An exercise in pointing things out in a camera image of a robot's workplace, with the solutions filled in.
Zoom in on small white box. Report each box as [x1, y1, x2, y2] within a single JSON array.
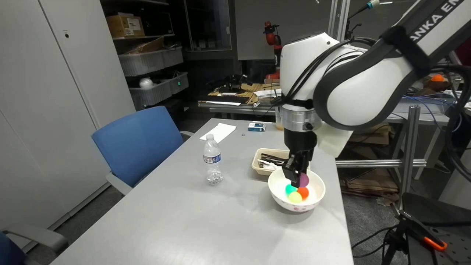
[[248, 123, 265, 133]]

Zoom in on clear water bottle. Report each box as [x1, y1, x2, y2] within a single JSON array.
[[203, 134, 223, 186]]

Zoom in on white bowl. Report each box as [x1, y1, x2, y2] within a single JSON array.
[[268, 168, 326, 214]]

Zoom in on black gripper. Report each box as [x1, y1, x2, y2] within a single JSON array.
[[280, 129, 320, 189]]

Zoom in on cardboard box on shelf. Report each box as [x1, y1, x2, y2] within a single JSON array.
[[106, 14, 145, 39]]

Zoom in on white paper sheet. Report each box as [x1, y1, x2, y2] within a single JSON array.
[[202, 124, 236, 143]]

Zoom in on orange ball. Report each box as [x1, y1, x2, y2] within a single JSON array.
[[298, 187, 309, 201]]

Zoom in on black orange tripod clamp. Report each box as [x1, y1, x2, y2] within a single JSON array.
[[381, 207, 448, 265]]

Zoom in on grey storage bins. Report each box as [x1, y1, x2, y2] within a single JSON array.
[[119, 46, 189, 109]]

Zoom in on blue chair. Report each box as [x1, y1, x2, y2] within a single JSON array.
[[92, 106, 193, 195]]

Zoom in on grey storage cabinet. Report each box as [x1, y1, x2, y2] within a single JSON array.
[[0, 0, 134, 229]]

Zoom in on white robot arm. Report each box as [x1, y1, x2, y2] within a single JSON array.
[[280, 0, 471, 186]]

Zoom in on black plastic forks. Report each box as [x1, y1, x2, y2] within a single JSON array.
[[259, 154, 284, 167]]

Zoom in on aluminium frame post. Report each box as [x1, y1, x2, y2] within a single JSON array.
[[327, 0, 352, 42]]

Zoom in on green ball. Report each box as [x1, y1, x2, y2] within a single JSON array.
[[284, 184, 298, 196]]

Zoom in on yellow ball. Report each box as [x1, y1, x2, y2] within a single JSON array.
[[287, 192, 303, 204]]

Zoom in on red black figure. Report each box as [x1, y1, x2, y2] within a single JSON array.
[[264, 21, 281, 55]]

